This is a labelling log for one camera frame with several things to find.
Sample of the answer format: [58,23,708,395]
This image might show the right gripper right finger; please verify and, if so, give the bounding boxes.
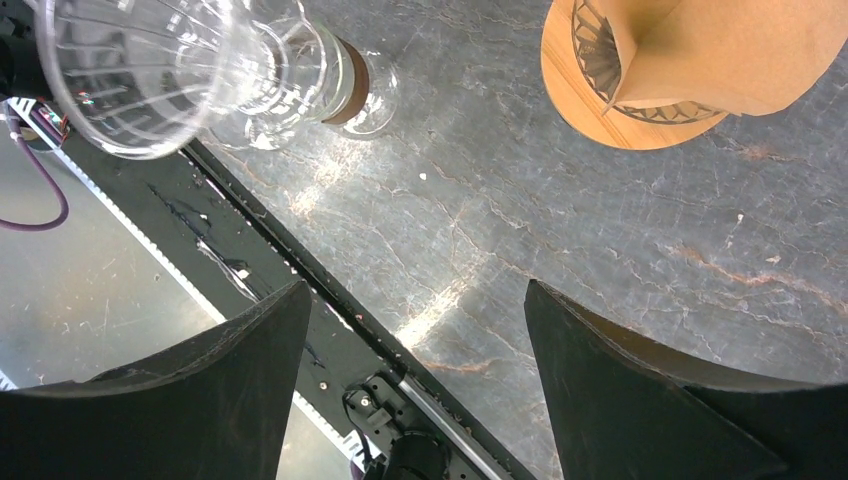
[524,280,847,479]

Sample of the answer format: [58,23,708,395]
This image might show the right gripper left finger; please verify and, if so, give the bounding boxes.
[1,281,312,479]

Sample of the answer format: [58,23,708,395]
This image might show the clear glass dripper with handle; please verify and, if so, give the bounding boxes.
[35,1,329,160]

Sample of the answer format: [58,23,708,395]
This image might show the glass carafe with brown band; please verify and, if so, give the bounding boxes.
[239,19,399,150]

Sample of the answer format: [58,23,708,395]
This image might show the clear ribbed glass dripper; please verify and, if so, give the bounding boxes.
[571,1,722,125]

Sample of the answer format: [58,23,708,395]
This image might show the brown paper coffee filter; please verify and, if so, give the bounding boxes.
[600,1,847,116]

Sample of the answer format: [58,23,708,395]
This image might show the round wooden dripper stand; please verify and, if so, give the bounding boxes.
[540,1,726,151]

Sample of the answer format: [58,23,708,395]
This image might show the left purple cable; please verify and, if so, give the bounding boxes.
[0,99,71,233]

